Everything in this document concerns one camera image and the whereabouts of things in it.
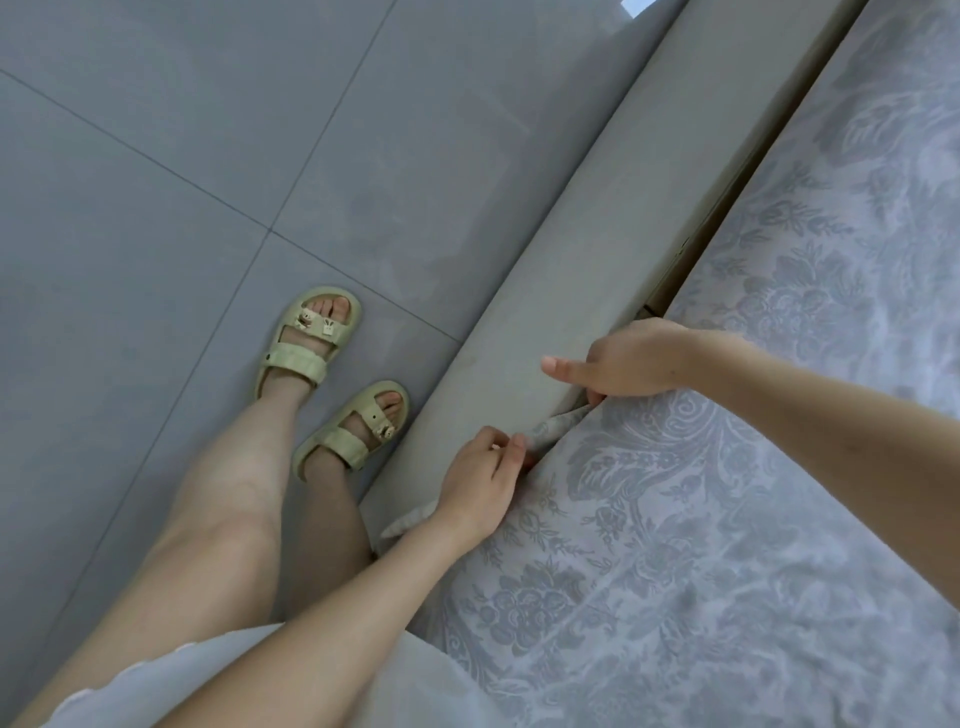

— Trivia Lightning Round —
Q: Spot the person's right hand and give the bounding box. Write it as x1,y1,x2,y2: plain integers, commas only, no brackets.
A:
540,318,702,411

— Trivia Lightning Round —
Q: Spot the white dress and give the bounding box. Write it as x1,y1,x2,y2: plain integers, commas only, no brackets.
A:
41,621,500,728

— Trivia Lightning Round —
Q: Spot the person's left leg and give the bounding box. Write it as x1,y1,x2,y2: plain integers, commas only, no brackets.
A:
7,294,355,728

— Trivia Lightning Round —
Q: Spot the grey floral bed sheet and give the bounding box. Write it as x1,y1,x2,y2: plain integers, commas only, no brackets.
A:
378,0,960,728

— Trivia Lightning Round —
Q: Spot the person's left forearm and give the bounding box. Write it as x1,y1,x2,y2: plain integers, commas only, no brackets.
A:
153,513,485,728

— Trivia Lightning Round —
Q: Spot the person's leg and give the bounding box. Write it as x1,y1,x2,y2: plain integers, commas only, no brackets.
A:
7,294,355,728
283,390,406,627

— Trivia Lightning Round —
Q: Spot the grey upholstered bed frame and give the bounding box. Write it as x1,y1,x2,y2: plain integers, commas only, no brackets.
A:
358,0,871,560

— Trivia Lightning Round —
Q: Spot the person's left hand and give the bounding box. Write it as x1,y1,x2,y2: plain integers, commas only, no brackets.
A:
432,425,531,551

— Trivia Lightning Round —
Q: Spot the pale green buckle sandal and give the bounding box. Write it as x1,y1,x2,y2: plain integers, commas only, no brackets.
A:
292,380,411,483
252,285,363,404

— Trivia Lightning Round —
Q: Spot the person's right forearm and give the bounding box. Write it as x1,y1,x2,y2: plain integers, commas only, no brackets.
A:
686,330,960,543

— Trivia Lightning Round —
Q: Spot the person's right leg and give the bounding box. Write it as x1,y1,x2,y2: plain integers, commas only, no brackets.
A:
283,390,406,627

